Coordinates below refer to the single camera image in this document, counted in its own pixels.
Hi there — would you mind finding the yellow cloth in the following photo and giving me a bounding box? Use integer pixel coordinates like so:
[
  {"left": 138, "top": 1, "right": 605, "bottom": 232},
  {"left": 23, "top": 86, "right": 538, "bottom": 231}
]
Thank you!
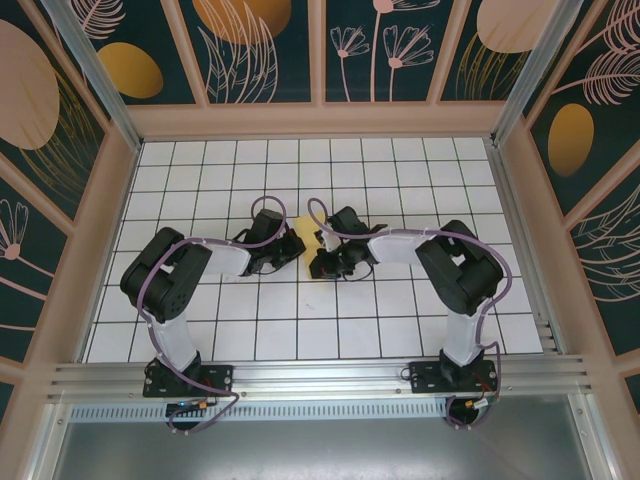
[{"left": 292, "top": 214, "right": 326, "bottom": 279}]

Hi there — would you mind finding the grey sheet metal panel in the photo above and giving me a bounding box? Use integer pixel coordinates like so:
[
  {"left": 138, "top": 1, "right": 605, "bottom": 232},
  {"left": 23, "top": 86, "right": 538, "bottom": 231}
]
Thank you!
[{"left": 49, "top": 419, "right": 601, "bottom": 480}]

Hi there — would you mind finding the power connector wiring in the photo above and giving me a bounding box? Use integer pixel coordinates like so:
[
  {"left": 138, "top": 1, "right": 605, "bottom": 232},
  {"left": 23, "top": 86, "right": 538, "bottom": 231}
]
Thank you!
[
  {"left": 167, "top": 397, "right": 221, "bottom": 416},
  {"left": 449, "top": 392, "right": 501, "bottom": 416}
]

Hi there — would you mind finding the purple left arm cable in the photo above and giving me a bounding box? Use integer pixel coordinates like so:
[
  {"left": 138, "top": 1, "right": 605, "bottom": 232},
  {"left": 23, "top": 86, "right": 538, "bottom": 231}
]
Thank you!
[{"left": 137, "top": 195, "right": 289, "bottom": 437}]

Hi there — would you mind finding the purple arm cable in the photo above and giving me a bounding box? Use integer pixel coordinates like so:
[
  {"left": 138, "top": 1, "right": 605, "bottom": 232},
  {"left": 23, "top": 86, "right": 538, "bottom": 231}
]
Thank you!
[
  {"left": 137, "top": 195, "right": 289, "bottom": 437},
  {"left": 307, "top": 198, "right": 511, "bottom": 432}
]

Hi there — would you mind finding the long aluminium mounting rail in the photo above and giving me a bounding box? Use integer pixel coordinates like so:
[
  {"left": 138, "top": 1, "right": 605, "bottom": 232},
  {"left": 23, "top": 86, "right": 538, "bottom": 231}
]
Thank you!
[{"left": 47, "top": 354, "right": 596, "bottom": 401}]

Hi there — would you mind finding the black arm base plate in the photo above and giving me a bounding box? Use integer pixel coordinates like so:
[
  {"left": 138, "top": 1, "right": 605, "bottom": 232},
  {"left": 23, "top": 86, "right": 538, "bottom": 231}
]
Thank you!
[
  {"left": 408, "top": 360, "right": 501, "bottom": 396},
  {"left": 143, "top": 363, "right": 236, "bottom": 399}
]

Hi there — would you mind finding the slotted grey cable duct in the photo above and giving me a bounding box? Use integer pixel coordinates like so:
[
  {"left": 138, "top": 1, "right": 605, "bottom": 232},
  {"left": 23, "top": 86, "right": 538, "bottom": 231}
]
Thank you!
[{"left": 69, "top": 402, "right": 451, "bottom": 422}]

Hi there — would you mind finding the aluminium side rail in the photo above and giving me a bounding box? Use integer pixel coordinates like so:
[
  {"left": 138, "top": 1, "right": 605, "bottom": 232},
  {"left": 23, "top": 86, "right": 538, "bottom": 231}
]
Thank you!
[{"left": 487, "top": 142, "right": 569, "bottom": 356}]

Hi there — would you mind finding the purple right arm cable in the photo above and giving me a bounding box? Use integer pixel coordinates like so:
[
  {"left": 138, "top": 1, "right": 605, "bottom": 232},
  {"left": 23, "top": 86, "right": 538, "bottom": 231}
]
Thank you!
[{"left": 307, "top": 198, "right": 511, "bottom": 432}]

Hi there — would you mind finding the aluminium corner post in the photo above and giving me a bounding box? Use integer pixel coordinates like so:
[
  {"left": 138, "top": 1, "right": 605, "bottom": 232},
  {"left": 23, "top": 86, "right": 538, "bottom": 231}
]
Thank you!
[
  {"left": 39, "top": 0, "right": 146, "bottom": 154},
  {"left": 489, "top": 0, "right": 589, "bottom": 147}
]

